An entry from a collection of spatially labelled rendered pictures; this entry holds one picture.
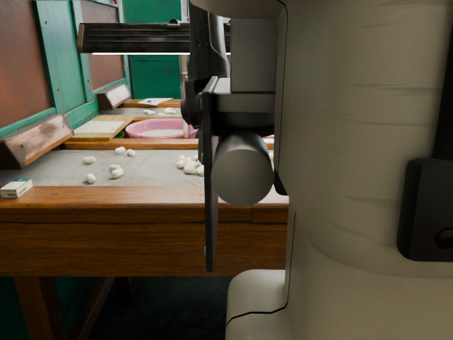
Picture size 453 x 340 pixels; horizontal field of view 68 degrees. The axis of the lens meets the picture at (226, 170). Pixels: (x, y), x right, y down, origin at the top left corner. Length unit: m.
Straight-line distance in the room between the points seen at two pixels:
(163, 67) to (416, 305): 3.57
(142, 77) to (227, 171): 3.53
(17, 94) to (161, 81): 2.73
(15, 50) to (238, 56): 0.87
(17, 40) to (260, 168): 0.93
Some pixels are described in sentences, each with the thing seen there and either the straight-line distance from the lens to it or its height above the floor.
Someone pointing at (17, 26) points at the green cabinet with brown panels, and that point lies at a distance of 1.11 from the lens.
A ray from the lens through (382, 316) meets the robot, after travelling 0.20.
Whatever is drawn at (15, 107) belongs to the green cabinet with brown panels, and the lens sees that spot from 1.05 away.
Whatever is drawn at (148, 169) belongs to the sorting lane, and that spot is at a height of 0.74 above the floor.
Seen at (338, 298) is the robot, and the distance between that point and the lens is 0.19.
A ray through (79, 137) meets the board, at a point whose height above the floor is 0.77.
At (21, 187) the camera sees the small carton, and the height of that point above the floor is 0.78.
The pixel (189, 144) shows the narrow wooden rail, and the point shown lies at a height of 0.76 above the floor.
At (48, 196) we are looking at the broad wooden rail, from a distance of 0.81.
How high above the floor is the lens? 1.08
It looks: 22 degrees down
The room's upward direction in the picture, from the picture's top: straight up
